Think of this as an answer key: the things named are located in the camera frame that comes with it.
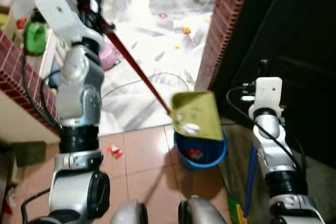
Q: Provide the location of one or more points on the pink plastic object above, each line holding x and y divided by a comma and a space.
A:
108, 57

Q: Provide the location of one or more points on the dark wooden door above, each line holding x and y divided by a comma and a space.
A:
289, 51

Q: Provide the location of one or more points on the small red floor scrap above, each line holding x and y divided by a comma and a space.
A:
163, 15

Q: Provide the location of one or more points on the white crumpled trash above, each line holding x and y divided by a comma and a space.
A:
189, 127

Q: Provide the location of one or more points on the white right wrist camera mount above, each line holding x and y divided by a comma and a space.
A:
266, 95

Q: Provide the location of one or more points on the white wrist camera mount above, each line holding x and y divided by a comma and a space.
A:
266, 95
60, 11

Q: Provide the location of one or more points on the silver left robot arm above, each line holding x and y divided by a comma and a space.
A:
79, 103

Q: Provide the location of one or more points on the silver left robot leg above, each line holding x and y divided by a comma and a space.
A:
128, 214

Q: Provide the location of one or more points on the silver robot leg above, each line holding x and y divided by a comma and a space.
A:
202, 211
128, 214

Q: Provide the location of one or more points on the red trash piece in bucket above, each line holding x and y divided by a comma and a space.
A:
195, 155

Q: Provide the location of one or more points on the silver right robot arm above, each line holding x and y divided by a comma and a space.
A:
275, 156

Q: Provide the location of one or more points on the green plastic container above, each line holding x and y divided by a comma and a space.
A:
34, 38

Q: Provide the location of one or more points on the blue plastic bucket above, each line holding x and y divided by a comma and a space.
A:
207, 157

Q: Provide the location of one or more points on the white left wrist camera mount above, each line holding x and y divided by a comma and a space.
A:
60, 11

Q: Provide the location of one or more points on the silver right robot leg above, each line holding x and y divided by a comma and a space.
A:
202, 211

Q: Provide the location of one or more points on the small orange toy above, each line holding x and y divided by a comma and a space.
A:
186, 31

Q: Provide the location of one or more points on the red and white wrapper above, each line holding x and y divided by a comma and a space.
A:
114, 151

